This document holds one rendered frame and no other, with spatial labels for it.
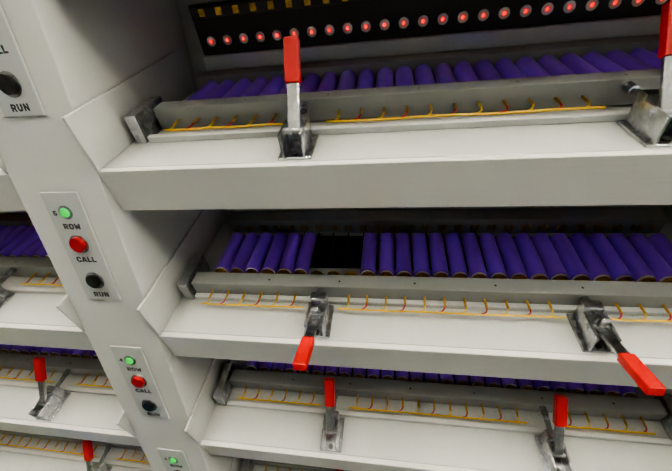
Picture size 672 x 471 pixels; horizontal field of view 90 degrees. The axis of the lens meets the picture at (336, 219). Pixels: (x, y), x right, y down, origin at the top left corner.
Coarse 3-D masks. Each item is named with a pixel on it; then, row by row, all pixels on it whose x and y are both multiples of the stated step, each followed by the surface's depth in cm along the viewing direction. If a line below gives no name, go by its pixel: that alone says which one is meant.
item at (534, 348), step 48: (192, 240) 44; (192, 288) 41; (192, 336) 37; (240, 336) 36; (288, 336) 36; (336, 336) 35; (384, 336) 35; (432, 336) 34; (480, 336) 33; (528, 336) 33; (624, 336) 32; (624, 384) 33
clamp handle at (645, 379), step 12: (600, 324) 30; (600, 336) 30; (612, 336) 30; (612, 348) 28; (624, 348) 28; (624, 360) 27; (636, 360) 27; (636, 372) 26; (648, 372) 25; (648, 384) 24; (660, 384) 24
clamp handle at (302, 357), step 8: (312, 312) 34; (312, 320) 34; (312, 328) 33; (304, 336) 32; (312, 336) 32; (304, 344) 31; (312, 344) 31; (296, 352) 30; (304, 352) 30; (296, 360) 29; (304, 360) 29; (296, 368) 29; (304, 368) 29
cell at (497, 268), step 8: (480, 240) 41; (488, 240) 40; (488, 248) 40; (496, 248) 39; (488, 256) 39; (496, 256) 38; (488, 264) 38; (496, 264) 38; (488, 272) 38; (496, 272) 37; (504, 272) 37
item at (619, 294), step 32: (224, 288) 40; (256, 288) 39; (288, 288) 38; (352, 288) 37; (384, 288) 36; (416, 288) 36; (448, 288) 35; (480, 288) 35; (512, 288) 34; (544, 288) 34; (576, 288) 34; (608, 288) 33; (640, 288) 33; (640, 320) 32
